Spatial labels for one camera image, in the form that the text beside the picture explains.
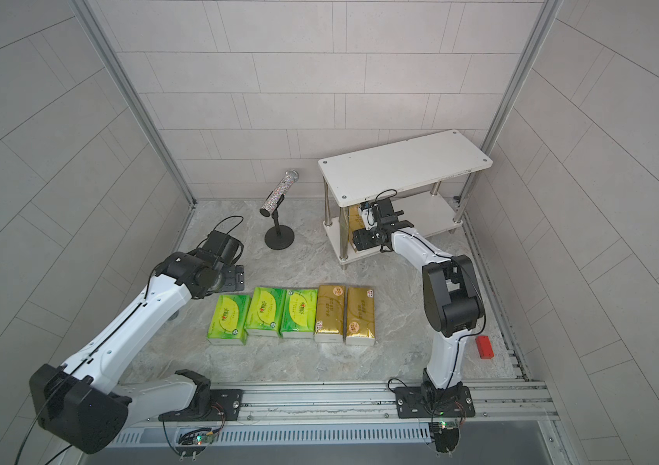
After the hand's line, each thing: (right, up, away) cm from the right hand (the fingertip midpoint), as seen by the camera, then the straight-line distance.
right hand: (364, 233), depth 97 cm
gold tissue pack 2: (-2, -23, -17) cm, 28 cm away
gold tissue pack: (-11, -23, -17) cm, 30 cm away
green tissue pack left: (-39, -25, -18) cm, 49 cm away
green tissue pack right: (-20, -22, -16) cm, 34 cm away
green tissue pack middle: (-29, -21, -16) cm, 40 cm away
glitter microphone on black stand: (-31, -2, +8) cm, 32 cm away
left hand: (-38, -12, -18) cm, 44 cm away
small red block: (+32, -30, -19) cm, 48 cm away
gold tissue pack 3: (-3, +4, -13) cm, 14 cm away
